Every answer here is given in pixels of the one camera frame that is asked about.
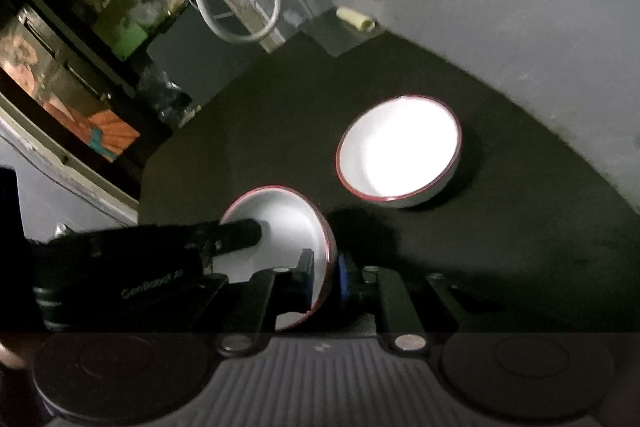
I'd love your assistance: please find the cleaver with cream handle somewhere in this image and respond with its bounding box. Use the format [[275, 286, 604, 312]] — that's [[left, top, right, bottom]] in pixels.
[[282, 8, 384, 57]]

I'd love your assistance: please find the dark cabinet in doorway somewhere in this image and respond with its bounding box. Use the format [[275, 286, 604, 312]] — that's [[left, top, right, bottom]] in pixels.
[[146, 0, 267, 105]]

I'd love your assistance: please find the green box on shelf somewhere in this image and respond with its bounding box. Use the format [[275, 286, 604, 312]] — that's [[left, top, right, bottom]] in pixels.
[[112, 24, 149, 61]]

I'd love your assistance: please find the white ceramic bowl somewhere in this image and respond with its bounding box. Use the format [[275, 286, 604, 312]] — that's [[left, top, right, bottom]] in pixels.
[[334, 94, 463, 208], [212, 185, 337, 331]]

